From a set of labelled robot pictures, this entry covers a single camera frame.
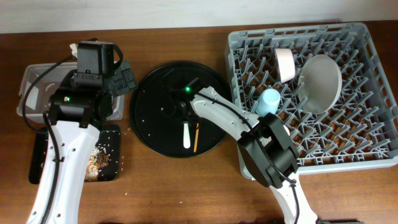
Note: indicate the pink bowl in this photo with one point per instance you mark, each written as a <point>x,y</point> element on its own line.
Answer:
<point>285,64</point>

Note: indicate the grey round plate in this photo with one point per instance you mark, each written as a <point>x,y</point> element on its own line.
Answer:
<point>321,82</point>

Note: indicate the rice and peanut shell waste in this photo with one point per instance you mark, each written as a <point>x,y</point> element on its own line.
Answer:
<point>98,160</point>

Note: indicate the clear plastic bin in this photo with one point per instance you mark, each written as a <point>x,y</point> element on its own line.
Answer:
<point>31,93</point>

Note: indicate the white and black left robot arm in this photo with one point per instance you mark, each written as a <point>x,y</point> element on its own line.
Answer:
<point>70,145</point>

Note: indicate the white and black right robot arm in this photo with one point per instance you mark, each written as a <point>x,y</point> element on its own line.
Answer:
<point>265,146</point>

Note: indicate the light blue plastic cup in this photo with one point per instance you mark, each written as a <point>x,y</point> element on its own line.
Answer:
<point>268,102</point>

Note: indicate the round black tray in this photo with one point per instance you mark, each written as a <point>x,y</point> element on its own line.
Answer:
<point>155,119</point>

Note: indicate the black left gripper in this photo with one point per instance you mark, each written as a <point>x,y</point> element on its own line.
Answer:
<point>124,79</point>

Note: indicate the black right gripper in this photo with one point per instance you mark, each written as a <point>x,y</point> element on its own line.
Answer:
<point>181,117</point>

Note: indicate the wooden chopstick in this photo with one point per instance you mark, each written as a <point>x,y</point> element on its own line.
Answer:
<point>196,138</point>

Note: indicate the white plastic fork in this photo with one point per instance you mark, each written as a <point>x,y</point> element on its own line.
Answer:
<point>186,136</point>

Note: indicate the grey dishwasher rack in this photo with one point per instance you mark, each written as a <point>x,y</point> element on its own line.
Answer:
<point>358,132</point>

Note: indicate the black rectangular tray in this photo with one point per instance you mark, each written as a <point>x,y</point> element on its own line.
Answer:
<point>109,149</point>

